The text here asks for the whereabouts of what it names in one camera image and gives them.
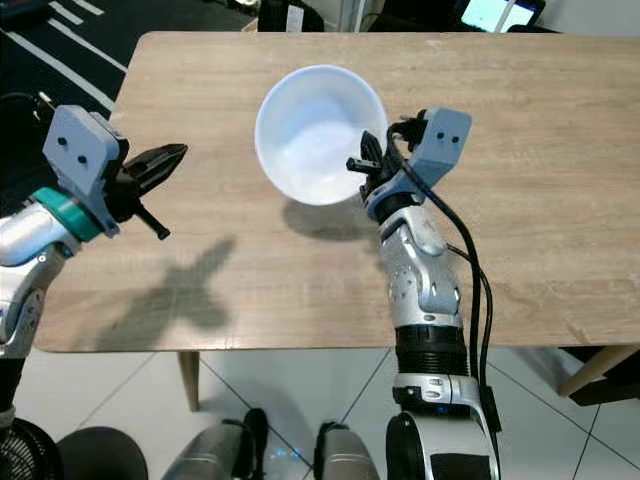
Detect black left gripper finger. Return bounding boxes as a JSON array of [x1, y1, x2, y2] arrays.
[[142, 144, 191, 174], [134, 161, 180, 199]]

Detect white bowl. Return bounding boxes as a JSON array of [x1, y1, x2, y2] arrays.
[[254, 64, 391, 207]]

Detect black mat white stripes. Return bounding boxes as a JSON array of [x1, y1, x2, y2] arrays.
[[0, 0, 261, 191]]

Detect black seat white label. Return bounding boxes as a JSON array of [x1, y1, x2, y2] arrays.
[[257, 0, 326, 33]]

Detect light wood table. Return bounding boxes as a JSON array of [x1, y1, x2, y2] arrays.
[[32, 30, 640, 413]]

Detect lit computer screen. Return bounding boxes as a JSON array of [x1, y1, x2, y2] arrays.
[[460, 0, 546, 33]]

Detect grey robot left leg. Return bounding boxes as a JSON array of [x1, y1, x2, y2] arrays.
[[160, 408, 269, 480]]

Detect grey robot leg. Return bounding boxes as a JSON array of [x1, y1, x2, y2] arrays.
[[315, 420, 391, 480], [160, 408, 269, 480]]

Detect grey robot right leg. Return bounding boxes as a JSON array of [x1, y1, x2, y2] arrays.
[[315, 420, 391, 480]]

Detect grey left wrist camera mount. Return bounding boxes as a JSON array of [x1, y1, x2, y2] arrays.
[[43, 105, 129, 221]]

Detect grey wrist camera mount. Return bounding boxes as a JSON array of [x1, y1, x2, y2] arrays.
[[43, 105, 129, 221], [365, 107, 473, 218]]

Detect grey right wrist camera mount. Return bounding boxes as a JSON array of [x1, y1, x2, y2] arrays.
[[365, 107, 473, 218]]

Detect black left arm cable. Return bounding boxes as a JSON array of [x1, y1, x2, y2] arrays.
[[0, 92, 61, 121]]

